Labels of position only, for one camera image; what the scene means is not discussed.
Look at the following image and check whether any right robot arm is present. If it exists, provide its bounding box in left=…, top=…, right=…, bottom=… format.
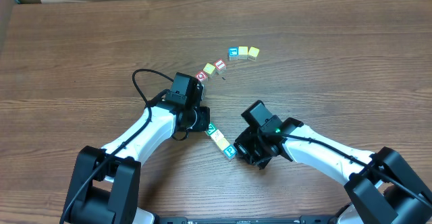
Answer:
left=234, top=115, right=431, bottom=223

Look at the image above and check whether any white picture block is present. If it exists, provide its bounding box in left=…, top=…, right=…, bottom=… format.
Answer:
left=210, top=130, right=225, bottom=143

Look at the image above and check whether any yellow block cluster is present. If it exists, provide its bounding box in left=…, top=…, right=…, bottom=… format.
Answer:
left=202, top=63, right=216, bottom=78
left=216, top=137, right=231, bottom=151

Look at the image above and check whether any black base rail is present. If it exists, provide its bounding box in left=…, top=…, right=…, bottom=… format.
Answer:
left=148, top=213, right=396, bottom=224

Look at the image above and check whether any red letter I block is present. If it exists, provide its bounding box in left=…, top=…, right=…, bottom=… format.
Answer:
left=213, top=59, right=227, bottom=74

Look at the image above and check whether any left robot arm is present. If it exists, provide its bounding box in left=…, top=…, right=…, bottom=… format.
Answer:
left=60, top=98, right=210, bottom=224

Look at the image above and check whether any red letter Q block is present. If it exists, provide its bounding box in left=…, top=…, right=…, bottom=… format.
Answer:
left=195, top=71, right=209, bottom=83

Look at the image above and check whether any yellow block top right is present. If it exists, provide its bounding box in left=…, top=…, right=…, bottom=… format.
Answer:
left=248, top=47, right=260, bottom=61

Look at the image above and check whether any yellow block top middle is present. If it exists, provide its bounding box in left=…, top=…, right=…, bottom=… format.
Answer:
left=238, top=46, right=248, bottom=60

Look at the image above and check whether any blue letter block top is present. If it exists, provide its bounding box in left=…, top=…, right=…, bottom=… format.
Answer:
left=228, top=47, right=239, bottom=61

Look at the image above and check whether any blue letter P block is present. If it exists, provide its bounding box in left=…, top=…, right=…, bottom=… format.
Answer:
left=223, top=145, right=237, bottom=161

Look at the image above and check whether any green letter Z block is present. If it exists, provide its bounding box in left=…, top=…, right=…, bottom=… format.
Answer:
left=205, top=122, right=217, bottom=136

